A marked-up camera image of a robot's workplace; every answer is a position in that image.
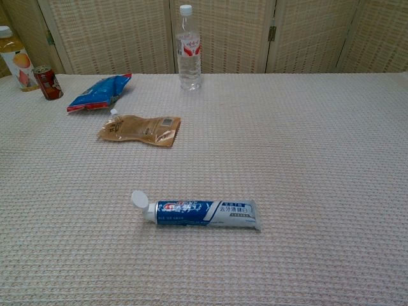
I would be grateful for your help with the orange juice bottle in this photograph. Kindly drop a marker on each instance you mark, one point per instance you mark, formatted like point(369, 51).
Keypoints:
point(17, 63)

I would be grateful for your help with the blue white toothpaste tube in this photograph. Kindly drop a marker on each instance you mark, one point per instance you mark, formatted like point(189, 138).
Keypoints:
point(191, 212)

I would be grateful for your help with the red drink can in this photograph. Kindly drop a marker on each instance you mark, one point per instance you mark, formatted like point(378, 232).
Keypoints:
point(48, 84)

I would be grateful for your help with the white woven tablecloth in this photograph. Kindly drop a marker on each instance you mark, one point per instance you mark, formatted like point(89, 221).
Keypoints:
point(287, 178)

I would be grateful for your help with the beige woven folding screen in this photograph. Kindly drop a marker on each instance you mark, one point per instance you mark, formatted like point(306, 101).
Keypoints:
point(121, 35)

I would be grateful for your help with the blue snack bag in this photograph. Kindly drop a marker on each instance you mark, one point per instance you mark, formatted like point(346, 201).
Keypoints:
point(100, 92)

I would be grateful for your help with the metal screen hinge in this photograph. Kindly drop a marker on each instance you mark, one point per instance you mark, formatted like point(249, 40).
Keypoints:
point(271, 33)

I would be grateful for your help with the brown spout pouch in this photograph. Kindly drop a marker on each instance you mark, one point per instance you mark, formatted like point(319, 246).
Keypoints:
point(137, 129)

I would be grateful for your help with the clear water bottle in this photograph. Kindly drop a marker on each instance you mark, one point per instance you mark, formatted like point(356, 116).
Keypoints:
point(189, 67)

